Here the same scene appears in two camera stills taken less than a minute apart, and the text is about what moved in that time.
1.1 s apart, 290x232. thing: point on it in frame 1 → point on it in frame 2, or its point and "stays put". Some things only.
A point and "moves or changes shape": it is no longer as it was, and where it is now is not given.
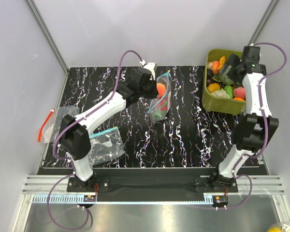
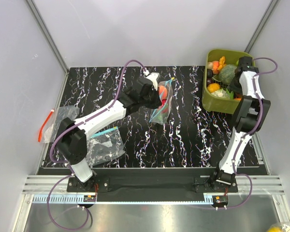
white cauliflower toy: x=221 y=93 stays put
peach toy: x=161 y=89 moves or changes shape
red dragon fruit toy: x=163 y=105 stays put
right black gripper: x=233 y=60 → x=238 y=90
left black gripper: x=153 y=94 → x=157 y=102
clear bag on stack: x=106 y=145 stays put
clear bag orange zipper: x=51 y=126 stays put
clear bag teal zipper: x=161 y=104 moves or changes shape
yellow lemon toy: x=275 y=229 stays put
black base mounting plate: x=151 y=184 stays put
